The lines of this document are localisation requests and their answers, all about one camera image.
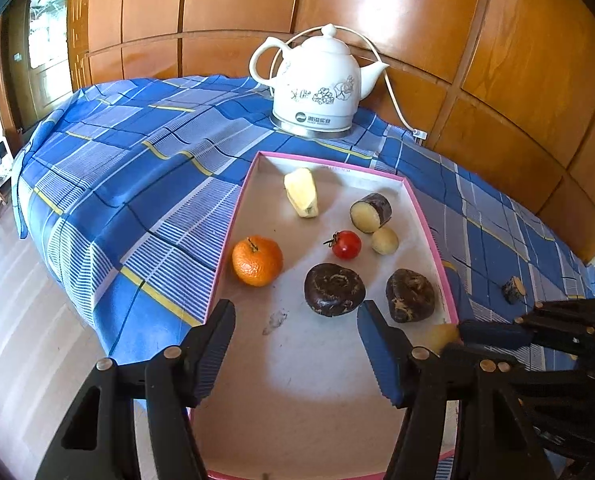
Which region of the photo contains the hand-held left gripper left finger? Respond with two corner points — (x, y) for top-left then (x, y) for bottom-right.
(34, 299), (237, 480)

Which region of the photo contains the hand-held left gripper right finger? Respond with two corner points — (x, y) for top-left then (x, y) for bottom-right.
(356, 300), (551, 480)

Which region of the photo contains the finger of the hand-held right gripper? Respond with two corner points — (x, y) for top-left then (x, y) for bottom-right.
(459, 301), (594, 351)
(443, 344), (593, 383)

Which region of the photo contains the small round yellow fruit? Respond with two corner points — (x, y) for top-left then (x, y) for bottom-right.
(430, 323), (463, 356)
(371, 227), (399, 256)

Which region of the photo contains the dark brown bread roll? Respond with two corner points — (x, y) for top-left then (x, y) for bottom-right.
(385, 268), (438, 324)

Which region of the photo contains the chocolate doughnut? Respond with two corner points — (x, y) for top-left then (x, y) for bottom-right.
(304, 262), (366, 318)

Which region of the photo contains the white tray with pink rim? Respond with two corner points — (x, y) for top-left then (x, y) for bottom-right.
(187, 150), (461, 480)

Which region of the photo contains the orange tangerine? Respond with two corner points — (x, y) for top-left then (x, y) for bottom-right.
(232, 236), (284, 288)

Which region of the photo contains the red cherry tomato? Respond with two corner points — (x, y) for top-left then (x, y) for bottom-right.
(323, 230), (363, 261)

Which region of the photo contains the cut dark-skinned yellow tuber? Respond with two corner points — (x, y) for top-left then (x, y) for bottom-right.
(350, 192), (394, 234)

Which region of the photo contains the small dark cut stub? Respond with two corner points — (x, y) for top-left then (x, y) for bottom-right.
(501, 276), (527, 305)

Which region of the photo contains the blue plaid tablecloth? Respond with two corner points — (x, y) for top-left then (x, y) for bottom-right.
(12, 75), (595, 480)

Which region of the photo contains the silver kettle base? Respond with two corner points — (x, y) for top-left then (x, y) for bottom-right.
(270, 112), (357, 139)

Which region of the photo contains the white ceramic electric kettle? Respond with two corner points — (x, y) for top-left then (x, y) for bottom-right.
(249, 23), (391, 130)

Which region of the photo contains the wooden wardrobe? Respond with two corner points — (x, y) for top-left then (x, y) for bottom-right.
(67, 0), (595, 263)

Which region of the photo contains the wooden glass door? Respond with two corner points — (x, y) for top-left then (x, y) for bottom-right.
(0, 0), (85, 141)

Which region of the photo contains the white kettle power cord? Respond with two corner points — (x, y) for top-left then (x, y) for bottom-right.
(283, 27), (423, 136)

